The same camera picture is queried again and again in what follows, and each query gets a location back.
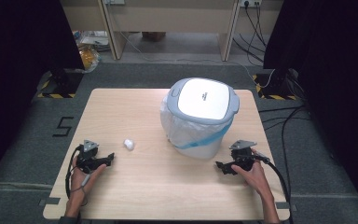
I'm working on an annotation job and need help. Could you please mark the black curtain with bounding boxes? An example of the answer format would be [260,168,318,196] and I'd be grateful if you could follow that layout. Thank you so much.
[262,0,358,216]
[0,0,86,190]

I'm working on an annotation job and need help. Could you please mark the white wall power socket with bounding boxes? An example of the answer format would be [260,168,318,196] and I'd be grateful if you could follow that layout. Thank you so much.
[239,0,263,8]

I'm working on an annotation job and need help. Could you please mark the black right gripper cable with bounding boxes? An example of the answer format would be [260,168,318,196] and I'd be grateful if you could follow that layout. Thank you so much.
[254,152,295,224]

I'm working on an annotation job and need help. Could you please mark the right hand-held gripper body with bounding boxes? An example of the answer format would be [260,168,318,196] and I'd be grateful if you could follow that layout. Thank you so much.
[227,139,258,173]

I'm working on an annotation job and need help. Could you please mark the person's right hand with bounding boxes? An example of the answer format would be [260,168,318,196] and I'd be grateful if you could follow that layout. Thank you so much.
[230,147,271,195]

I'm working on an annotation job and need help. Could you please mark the white plastic bin liner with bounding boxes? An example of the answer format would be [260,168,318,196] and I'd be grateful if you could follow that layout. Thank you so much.
[159,92,235,151]

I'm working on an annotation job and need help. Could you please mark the white paper ball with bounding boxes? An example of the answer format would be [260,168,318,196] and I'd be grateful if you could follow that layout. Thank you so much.
[122,138,136,151]

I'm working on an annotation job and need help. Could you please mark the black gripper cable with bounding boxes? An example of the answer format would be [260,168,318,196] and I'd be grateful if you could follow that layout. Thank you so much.
[254,152,295,224]
[64,145,84,200]

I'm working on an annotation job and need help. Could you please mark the black power cables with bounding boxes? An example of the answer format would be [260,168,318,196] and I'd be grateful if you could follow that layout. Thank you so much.
[232,2,269,64]

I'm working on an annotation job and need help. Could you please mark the thin white cable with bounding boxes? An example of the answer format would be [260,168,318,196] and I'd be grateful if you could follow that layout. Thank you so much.
[117,30,276,89]

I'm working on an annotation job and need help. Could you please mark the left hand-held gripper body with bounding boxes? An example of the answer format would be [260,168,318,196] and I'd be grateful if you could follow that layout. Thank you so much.
[76,139,107,175]

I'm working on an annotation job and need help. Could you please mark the pile of clutter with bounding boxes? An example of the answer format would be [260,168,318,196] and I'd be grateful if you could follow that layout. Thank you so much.
[72,29,112,53]

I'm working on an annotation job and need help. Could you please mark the thin grey wrist cord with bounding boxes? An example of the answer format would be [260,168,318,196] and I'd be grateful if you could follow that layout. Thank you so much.
[70,173,91,207]

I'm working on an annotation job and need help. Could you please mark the person's left hand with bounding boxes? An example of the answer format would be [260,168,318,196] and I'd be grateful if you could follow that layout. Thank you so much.
[70,154,107,202]

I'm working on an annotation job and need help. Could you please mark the clear bag with yellow contents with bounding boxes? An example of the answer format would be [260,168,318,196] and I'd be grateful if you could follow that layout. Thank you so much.
[77,44,102,73]

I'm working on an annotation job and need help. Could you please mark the white trash can grey lid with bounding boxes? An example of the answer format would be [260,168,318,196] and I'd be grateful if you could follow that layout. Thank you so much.
[159,77,241,161]

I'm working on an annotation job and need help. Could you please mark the black floor cables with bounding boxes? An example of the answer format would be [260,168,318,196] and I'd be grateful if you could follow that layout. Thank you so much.
[256,105,312,200]

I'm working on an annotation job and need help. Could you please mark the brown cardboard box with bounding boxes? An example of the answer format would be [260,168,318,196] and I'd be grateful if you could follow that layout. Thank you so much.
[141,31,167,43]

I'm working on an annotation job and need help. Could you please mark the black stand base striped tape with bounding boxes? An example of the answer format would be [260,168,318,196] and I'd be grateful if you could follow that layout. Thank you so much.
[251,68,299,101]
[36,68,84,100]

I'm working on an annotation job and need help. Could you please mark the beige wooden desk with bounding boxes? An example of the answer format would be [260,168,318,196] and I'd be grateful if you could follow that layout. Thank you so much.
[59,0,282,63]

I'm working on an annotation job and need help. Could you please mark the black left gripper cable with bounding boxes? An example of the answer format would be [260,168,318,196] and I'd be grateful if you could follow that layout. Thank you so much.
[64,145,84,200]

